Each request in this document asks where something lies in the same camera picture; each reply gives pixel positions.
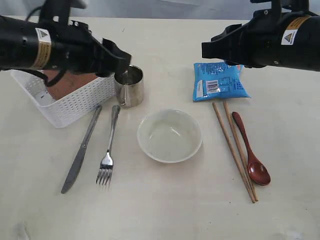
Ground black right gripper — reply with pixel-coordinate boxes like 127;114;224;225
201;0;300;68

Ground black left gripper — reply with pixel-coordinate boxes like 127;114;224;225
47;22;132;77

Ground stainless steel cup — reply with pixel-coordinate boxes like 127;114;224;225
114;65;144;108

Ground blue chips bag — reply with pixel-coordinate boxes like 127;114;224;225
192;62;250;102

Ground white woven plastic basket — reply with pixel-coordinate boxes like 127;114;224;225
9;70;116;129

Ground brown round plate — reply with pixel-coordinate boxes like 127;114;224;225
46;72;97;100

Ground wooden chopstick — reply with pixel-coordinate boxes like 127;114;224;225
212;102;256;204
222;100;258;203

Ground white ceramic bowl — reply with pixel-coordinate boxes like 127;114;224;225
136;109;203;164

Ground silver metal spoon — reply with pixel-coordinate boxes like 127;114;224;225
95;105;121;186

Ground silver metal knife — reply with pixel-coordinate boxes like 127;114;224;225
60;105;102;194

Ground reddish brown wooden spoon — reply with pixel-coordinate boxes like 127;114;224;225
231;111;271;186

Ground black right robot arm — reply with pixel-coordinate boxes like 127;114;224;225
201;0;320;72

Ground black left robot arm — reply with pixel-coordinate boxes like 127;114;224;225
0;16;132;86

